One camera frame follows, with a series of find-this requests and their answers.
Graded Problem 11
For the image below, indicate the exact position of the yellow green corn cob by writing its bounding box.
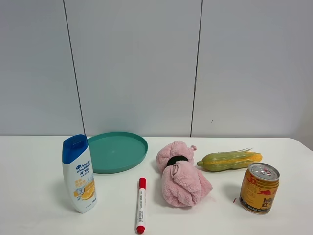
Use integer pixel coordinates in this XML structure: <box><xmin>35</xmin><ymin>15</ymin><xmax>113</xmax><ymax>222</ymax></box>
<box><xmin>197</xmin><ymin>148</ymin><xmax>263</xmax><ymax>172</ymax></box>

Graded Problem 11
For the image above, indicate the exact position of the black elastic hair band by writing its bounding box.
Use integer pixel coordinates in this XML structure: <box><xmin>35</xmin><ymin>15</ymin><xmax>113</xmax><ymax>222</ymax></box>
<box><xmin>166</xmin><ymin>155</ymin><xmax>189</xmax><ymax>166</ymax></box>

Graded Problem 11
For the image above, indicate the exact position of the white blue shampoo bottle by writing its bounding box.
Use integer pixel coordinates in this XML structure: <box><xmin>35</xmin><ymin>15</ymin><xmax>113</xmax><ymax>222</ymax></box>
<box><xmin>62</xmin><ymin>134</ymin><xmax>97</xmax><ymax>213</ymax></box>

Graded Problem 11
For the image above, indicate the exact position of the red white marker pen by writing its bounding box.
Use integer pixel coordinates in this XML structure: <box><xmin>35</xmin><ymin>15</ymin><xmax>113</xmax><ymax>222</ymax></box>
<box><xmin>136</xmin><ymin>178</ymin><xmax>146</xmax><ymax>235</ymax></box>

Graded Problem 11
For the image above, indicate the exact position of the pink fluffy towel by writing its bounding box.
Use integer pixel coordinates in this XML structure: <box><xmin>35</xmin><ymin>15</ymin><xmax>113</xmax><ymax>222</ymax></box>
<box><xmin>156</xmin><ymin>141</ymin><xmax>213</xmax><ymax>208</ymax></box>

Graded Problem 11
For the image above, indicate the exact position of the gold Red Bull can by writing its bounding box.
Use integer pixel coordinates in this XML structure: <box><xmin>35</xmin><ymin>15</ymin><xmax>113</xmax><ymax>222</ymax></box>
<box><xmin>239</xmin><ymin>163</ymin><xmax>280</xmax><ymax>214</ymax></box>

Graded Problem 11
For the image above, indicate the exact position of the teal round plastic plate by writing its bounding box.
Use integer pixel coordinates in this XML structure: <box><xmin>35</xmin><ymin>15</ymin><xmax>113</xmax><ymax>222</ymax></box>
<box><xmin>88</xmin><ymin>132</ymin><xmax>148</xmax><ymax>174</ymax></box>

